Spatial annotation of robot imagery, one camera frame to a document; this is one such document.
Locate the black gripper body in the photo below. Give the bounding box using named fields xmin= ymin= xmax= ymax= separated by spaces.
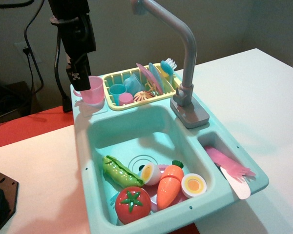
xmin=50 ymin=14 xmax=96 ymax=63

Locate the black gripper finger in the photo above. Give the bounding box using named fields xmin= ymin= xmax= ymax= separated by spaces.
xmin=66 ymin=54 xmax=91 ymax=91

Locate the pink plastic cup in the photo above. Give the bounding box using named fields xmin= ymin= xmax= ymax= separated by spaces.
xmin=73 ymin=76 xmax=104 ymax=105

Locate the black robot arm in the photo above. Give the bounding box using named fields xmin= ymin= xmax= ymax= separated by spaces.
xmin=49 ymin=0 xmax=96 ymax=91

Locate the pink cup in rack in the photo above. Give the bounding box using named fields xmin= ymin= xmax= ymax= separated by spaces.
xmin=119 ymin=92 xmax=133 ymax=106

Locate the light blue cup in rack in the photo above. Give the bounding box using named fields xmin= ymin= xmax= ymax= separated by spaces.
xmin=123 ymin=74 xmax=145 ymax=96

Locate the mint green toy sink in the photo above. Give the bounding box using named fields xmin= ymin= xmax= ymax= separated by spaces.
xmin=70 ymin=68 xmax=270 ymax=234

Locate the yellow dish rack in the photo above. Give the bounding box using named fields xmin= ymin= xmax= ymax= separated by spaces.
xmin=102 ymin=63 xmax=181 ymax=111

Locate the toy onion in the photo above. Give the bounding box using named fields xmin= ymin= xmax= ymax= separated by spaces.
xmin=133 ymin=91 xmax=155 ymax=102

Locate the pink plate in rack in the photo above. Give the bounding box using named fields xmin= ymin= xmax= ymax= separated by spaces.
xmin=136 ymin=63 xmax=163 ymax=95

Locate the blue plate in rack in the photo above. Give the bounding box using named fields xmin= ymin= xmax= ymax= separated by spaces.
xmin=148 ymin=63 xmax=164 ymax=94

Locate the blue dish brush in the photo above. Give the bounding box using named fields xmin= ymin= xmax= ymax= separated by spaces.
xmin=160 ymin=58 xmax=177 ymax=85

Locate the green toy pea pod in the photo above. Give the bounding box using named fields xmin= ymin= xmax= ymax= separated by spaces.
xmin=102 ymin=155 xmax=145 ymax=188

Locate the grey toy faucet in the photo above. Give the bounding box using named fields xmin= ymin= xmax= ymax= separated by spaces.
xmin=131 ymin=0 xmax=209 ymax=129

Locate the left toy egg half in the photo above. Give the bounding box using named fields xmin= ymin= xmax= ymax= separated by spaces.
xmin=141 ymin=162 xmax=161 ymax=186

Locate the toy egg half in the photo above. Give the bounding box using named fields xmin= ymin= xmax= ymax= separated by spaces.
xmin=181 ymin=173 xmax=207 ymax=198
xmin=141 ymin=162 xmax=161 ymax=186

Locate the red toy tomato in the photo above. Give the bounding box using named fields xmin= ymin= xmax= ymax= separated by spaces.
xmin=115 ymin=186 xmax=151 ymax=224

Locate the orange toy carrot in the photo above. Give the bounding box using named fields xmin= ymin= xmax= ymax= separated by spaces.
xmin=156 ymin=160 xmax=184 ymax=210

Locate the right toy egg half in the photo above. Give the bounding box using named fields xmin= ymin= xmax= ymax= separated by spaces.
xmin=181 ymin=173 xmax=207 ymax=198

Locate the pink toy fork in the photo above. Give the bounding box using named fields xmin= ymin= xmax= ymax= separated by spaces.
xmin=204 ymin=146 xmax=256 ymax=181

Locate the white toy knife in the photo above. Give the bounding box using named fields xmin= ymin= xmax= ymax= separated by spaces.
xmin=220 ymin=167 xmax=251 ymax=200

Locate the black flexible cable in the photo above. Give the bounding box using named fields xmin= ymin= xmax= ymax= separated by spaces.
xmin=53 ymin=24 xmax=73 ymax=113

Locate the white wall outlet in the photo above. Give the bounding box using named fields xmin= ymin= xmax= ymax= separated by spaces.
xmin=14 ymin=41 xmax=42 ymax=65

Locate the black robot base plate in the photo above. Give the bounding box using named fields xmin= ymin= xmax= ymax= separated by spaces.
xmin=0 ymin=172 xmax=19 ymax=230

